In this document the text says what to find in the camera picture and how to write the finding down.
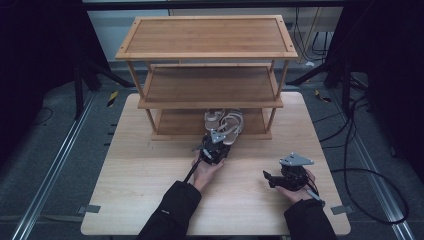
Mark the yellow and black tape strip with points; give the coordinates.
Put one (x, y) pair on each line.
(112, 98)
(321, 96)

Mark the grey tape piece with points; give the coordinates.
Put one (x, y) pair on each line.
(341, 209)
(89, 209)

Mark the white heeled shoe with jewelled buckle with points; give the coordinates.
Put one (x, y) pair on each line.
(235, 128)
(211, 120)

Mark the metal floor rail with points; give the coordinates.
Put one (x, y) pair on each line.
(50, 166)
(376, 180)

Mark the person's right hand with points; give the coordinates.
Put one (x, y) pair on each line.
(298, 196)

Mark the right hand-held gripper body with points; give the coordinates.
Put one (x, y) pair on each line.
(295, 173)

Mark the wooden three-tier shoe rack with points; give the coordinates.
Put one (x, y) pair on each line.
(206, 36)

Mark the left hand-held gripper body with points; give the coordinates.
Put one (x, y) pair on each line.
(216, 148)

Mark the black tripod stand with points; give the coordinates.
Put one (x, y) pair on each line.
(346, 86)
(78, 90)

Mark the person's left hand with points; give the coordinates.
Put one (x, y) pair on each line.
(206, 173)

